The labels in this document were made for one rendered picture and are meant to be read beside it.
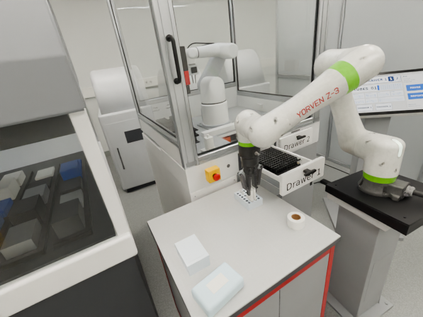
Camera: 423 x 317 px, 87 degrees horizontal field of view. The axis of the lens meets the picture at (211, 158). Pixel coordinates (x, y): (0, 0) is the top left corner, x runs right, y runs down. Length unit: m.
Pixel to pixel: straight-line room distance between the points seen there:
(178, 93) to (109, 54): 3.24
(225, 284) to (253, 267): 0.14
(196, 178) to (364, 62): 0.85
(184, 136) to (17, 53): 0.65
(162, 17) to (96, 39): 3.24
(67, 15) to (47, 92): 3.59
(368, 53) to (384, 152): 0.41
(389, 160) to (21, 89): 1.25
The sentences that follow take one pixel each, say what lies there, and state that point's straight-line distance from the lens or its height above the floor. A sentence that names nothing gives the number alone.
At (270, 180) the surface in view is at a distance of 1.14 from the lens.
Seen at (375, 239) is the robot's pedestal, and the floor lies 0.62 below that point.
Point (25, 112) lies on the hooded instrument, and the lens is 0.72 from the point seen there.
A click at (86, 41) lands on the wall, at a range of 4.22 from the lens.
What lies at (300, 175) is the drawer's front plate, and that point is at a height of 0.89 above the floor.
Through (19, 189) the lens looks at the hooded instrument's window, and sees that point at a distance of 0.80.
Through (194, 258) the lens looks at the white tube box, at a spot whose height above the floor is 0.81.
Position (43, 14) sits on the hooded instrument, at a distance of 0.75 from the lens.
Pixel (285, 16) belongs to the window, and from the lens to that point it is 1.41.
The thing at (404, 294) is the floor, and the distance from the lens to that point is 1.97.
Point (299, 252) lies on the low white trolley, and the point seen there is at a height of 0.76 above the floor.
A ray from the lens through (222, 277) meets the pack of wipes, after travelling 0.81.
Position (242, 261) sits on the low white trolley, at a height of 0.76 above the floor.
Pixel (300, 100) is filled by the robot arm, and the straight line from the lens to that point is 0.83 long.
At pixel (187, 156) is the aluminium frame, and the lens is 1.11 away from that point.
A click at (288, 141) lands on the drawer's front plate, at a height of 0.90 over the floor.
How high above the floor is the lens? 1.46
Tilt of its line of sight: 25 degrees down
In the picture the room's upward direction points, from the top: 8 degrees counter-clockwise
